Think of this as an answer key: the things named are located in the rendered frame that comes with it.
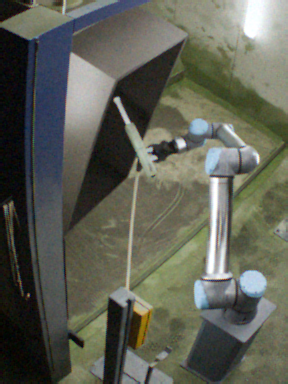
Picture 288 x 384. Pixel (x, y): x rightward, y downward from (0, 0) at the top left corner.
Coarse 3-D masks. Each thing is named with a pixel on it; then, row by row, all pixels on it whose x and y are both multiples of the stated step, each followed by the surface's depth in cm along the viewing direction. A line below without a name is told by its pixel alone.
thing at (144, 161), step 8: (120, 104) 335; (128, 120) 333; (128, 128) 330; (136, 128) 331; (128, 136) 333; (136, 136) 329; (136, 144) 327; (136, 152) 329; (144, 152) 326; (144, 160) 325; (136, 168) 343; (144, 168) 326; (152, 168) 322
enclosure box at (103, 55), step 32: (96, 32) 270; (128, 32) 276; (160, 32) 283; (96, 64) 255; (128, 64) 260; (160, 64) 313; (96, 96) 264; (128, 96) 340; (160, 96) 324; (96, 128) 276; (64, 160) 303; (96, 160) 381; (128, 160) 370; (64, 192) 318; (96, 192) 367; (64, 224) 335
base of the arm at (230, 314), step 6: (228, 312) 289; (234, 312) 286; (240, 312) 284; (252, 312) 286; (228, 318) 289; (234, 318) 287; (240, 318) 286; (246, 318) 287; (252, 318) 289; (234, 324) 289; (240, 324) 288
